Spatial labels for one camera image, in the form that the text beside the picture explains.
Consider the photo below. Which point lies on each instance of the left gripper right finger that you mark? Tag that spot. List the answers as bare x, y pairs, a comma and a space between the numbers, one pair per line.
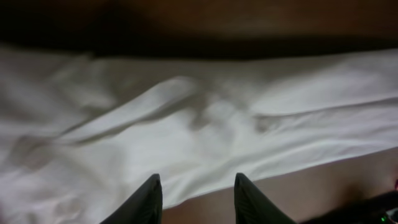
253, 207

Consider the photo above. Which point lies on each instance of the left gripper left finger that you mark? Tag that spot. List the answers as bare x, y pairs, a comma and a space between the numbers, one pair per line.
144, 206

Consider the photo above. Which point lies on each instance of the white printed t-shirt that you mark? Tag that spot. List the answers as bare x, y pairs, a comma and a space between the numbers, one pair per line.
81, 134

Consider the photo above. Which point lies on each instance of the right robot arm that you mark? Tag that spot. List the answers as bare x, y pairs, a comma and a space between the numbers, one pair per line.
369, 211

